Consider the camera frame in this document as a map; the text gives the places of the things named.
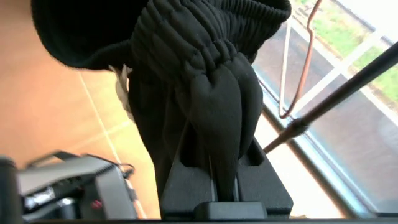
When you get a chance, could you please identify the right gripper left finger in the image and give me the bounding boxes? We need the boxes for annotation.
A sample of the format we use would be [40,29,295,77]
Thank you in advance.
[159,121,218,219]

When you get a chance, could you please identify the window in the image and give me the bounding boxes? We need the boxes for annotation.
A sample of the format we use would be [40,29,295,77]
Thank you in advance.
[251,0,398,218]

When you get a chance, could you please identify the black shorts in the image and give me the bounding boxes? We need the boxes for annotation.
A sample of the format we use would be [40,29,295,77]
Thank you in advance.
[30,0,292,203]

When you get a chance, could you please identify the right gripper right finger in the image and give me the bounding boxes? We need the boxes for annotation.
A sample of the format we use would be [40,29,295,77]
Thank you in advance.
[233,136,294,219]

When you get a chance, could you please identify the black clothes rack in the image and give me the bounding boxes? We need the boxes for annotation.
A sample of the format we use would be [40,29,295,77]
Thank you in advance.
[262,42,398,155]

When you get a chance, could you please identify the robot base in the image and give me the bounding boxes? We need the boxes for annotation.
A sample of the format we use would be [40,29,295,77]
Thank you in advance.
[0,151,138,223]

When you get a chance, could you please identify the pink clothes hanger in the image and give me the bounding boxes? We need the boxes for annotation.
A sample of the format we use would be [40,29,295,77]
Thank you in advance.
[278,0,323,120]

